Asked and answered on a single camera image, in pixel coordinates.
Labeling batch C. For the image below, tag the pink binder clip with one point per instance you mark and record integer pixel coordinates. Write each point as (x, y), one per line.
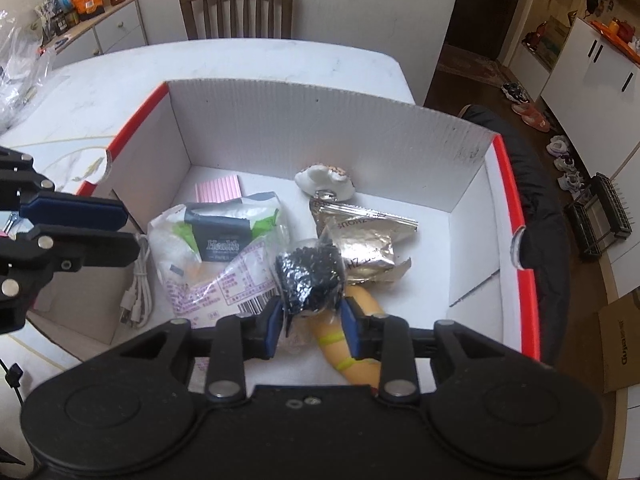
(11, 219)

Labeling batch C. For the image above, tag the gold foil snack packet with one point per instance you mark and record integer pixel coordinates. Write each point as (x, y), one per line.
(372, 220)
(370, 260)

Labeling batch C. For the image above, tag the low white wooden cabinet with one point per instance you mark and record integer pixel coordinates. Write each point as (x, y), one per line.
(120, 25)

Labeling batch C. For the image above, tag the dark wooden door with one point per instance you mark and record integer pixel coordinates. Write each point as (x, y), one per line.
(495, 5)

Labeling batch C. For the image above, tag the orange tray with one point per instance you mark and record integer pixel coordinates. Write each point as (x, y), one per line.
(617, 35)

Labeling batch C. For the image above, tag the pink ribbed pad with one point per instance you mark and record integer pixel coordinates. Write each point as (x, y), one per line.
(217, 190)

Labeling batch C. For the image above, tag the clear plastic bag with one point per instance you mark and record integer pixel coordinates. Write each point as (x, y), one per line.
(20, 75)

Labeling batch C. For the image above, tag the black beads packet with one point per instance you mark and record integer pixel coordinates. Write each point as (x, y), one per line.
(310, 275)

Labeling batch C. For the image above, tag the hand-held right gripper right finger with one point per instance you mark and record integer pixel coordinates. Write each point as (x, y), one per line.
(352, 332)

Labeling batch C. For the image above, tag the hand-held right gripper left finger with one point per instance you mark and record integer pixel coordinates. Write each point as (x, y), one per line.
(272, 327)

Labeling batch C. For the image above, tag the yellow striped rubber toy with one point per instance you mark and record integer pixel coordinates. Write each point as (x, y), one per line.
(332, 345)

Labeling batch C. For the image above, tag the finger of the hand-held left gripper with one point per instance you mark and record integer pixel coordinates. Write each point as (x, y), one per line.
(85, 250)
(75, 212)

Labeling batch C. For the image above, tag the printed cardboard box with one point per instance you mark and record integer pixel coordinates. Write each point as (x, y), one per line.
(622, 345)

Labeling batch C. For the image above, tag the red cardboard box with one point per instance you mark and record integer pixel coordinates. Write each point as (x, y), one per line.
(325, 125)

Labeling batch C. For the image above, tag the white purple shoes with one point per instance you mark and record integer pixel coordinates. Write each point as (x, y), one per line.
(565, 162)

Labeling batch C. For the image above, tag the black white sneakers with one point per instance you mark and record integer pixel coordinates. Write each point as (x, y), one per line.
(514, 92)

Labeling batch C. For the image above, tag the pink white snack packet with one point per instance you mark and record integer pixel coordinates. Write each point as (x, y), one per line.
(220, 285)

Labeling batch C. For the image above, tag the black padded chair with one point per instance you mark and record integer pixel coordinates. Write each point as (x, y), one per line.
(540, 185)

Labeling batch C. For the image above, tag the white green tissue packet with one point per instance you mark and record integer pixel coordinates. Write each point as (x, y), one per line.
(225, 240)

